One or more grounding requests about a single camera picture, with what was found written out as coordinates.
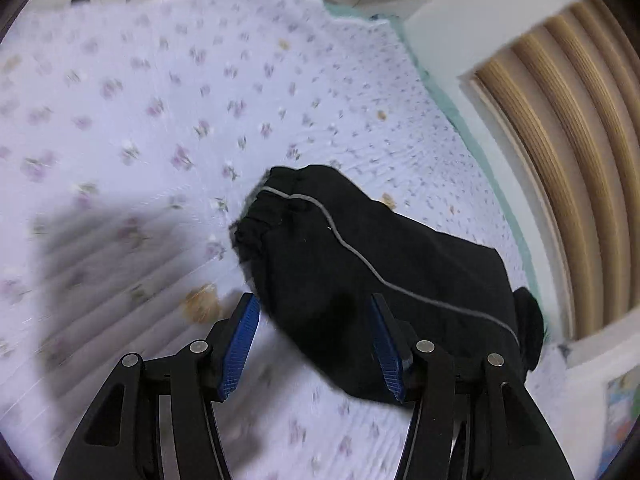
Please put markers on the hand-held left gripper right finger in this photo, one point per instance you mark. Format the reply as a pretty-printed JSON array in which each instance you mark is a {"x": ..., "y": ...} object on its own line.
[{"x": 387, "y": 355}]

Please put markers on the black garment with grey piping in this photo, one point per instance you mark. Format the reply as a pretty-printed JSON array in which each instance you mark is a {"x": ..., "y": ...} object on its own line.
[{"x": 325, "y": 260}]

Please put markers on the teal bed sheet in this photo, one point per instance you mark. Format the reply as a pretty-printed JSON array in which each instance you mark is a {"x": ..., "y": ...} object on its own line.
[{"x": 440, "y": 95}]

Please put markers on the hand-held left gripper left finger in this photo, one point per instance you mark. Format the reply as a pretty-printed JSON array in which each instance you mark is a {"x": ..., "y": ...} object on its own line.
[{"x": 240, "y": 345}]

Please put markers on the floral quilted bedspread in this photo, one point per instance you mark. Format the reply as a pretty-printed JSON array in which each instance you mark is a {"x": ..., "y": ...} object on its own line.
[{"x": 150, "y": 110}]

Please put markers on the brown striped window blind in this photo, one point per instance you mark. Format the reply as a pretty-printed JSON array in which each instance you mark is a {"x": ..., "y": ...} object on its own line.
[{"x": 550, "y": 135}]

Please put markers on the colourful wall map poster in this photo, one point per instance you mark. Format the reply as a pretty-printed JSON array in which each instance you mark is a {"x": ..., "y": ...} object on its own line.
[{"x": 620, "y": 405}]

